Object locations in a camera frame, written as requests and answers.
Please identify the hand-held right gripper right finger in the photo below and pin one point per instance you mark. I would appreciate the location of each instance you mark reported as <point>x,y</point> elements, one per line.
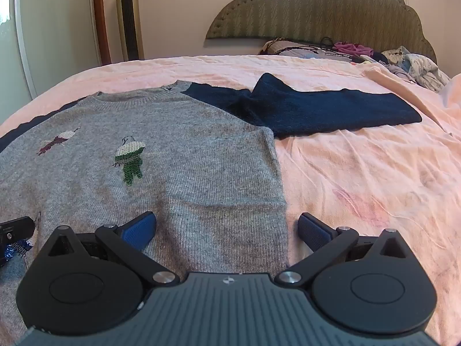
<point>314,231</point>

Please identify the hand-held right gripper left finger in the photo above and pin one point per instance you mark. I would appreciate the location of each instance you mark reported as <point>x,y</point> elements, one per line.
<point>138,230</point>

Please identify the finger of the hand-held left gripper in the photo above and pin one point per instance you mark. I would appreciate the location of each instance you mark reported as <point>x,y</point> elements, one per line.
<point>16,229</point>

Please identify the grey sweater with navy sleeves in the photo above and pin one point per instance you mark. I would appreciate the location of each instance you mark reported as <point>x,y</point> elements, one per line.
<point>169,173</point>

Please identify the white blue patterned clothes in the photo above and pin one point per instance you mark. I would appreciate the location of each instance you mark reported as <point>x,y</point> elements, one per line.
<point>423,68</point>

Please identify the pink bed sheet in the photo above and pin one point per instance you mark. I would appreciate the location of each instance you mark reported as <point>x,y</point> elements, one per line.
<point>360,173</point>

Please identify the magenta cloth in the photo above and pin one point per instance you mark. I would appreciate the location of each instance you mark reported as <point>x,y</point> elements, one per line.
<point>347,47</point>

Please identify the striped beige pillow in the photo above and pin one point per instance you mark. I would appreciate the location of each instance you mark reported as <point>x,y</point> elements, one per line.
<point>275,46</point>

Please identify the white flowered wardrobe door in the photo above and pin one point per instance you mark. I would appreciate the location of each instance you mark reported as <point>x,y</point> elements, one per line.
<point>54,25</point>

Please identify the gold tower heater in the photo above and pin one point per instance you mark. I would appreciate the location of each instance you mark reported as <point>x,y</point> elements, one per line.
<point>129,18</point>

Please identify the olive padded headboard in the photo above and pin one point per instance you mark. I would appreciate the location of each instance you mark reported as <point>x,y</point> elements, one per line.
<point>324,10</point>

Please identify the brown wooden door frame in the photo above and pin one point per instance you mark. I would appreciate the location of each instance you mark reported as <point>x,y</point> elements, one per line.
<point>101,18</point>

